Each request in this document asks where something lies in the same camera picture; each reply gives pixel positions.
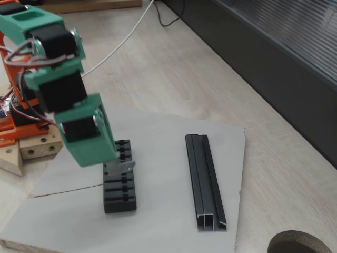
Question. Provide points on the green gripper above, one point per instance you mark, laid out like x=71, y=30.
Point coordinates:
x=88, y=147

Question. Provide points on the small grey metal bracket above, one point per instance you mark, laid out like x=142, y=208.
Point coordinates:
x=123, y=167

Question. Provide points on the black slotted holder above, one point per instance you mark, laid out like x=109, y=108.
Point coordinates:
x=119, y=195

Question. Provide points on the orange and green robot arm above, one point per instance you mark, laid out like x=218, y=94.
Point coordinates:
x=50, y=19

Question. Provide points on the grey board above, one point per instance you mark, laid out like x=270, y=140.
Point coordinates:
x=158, y=126

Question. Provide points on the wooden block with holes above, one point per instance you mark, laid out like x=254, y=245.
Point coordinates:
x=34, y=150

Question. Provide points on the wedge-shaped wooden block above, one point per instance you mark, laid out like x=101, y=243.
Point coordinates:
x=10, y=160

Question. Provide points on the black aluminium profile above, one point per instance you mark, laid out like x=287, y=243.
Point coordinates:
x=200, y=179

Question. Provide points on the light wooden plank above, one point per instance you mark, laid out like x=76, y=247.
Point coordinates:
x=118, y=4

